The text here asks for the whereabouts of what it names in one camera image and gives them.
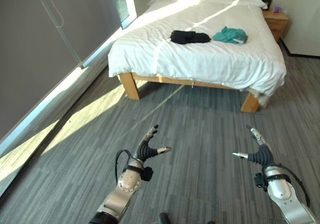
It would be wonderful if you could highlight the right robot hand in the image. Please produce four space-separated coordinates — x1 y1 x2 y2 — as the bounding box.
232 125 275 167

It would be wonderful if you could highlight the white bed sheet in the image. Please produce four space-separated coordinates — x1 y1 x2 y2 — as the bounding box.
107 0 287 107

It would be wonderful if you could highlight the teal garment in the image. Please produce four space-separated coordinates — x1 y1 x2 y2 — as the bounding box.
212 26 249 45

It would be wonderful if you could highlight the wooden bed frame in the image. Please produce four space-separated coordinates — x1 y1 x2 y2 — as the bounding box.
118 0 262 114

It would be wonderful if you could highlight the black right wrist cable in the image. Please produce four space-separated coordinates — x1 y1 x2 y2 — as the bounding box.
276 163 311 208

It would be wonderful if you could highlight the black robot body part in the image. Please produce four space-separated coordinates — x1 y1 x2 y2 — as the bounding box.
158 212 173 224

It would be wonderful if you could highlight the glass door with handle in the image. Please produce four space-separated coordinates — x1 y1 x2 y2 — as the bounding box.
32 0 88 69

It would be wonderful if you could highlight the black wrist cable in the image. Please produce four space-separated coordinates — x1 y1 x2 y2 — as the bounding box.
114 149 137 182
276 163 311 208

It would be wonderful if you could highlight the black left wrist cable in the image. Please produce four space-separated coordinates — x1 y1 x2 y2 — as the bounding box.
114 149 137 182

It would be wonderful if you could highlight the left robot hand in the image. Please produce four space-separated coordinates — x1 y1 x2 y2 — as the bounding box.
135 124 173 163

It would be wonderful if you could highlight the black garment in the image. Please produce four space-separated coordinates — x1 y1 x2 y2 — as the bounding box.
170 30 212 45

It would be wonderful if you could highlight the wooden nightstand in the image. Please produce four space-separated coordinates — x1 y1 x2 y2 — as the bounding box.
262 10 290 43

